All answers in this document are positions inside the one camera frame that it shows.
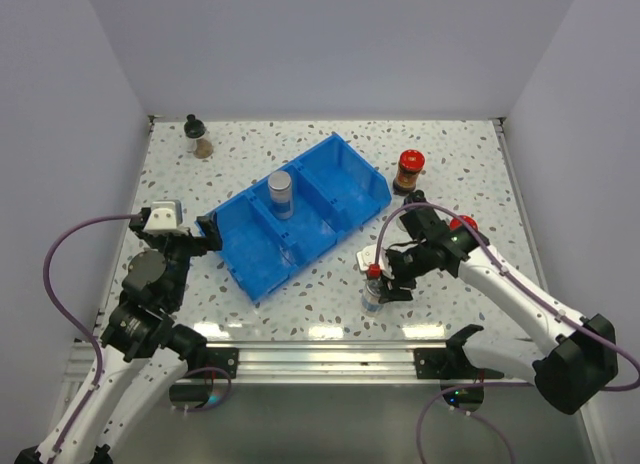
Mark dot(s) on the silver-lid blue-label spice jar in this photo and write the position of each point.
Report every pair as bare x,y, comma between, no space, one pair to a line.
280,186

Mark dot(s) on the silver-lid shaker jar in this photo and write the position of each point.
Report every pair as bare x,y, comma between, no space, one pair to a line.
372,297

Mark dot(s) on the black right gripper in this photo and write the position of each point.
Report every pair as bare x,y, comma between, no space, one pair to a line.
391,288

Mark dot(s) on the red-cap dark sauce jar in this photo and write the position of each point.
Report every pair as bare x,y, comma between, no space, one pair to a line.
410,164

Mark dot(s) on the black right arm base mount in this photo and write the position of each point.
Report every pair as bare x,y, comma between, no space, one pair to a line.
432,363

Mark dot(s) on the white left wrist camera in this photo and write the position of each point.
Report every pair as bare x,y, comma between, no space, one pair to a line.
166,217

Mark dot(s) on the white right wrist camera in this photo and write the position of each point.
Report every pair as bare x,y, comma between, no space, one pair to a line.
366,257

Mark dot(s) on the blue three-compartment plastic bin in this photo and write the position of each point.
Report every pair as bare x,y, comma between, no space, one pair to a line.
335,191

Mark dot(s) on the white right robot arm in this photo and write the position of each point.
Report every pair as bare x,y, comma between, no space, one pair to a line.
567,356

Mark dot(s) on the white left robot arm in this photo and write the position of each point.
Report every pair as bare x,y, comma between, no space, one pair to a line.
142,351

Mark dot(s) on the black-cap white spice bottle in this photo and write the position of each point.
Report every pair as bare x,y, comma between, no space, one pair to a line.
416,196

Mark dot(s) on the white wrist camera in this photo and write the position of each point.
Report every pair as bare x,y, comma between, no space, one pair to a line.
366,257
166,217

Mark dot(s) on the black-cap brown spice bottle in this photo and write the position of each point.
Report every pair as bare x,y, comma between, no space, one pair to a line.
197,134

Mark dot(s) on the aluminium front rail frame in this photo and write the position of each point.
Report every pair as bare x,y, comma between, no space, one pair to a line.
364,363

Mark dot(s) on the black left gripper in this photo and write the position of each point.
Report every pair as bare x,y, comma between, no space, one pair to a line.
211,239

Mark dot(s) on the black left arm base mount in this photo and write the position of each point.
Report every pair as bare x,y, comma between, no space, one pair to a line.
224,358

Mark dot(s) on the red-cap brown sauce jar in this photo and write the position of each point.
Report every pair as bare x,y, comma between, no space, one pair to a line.
456,223

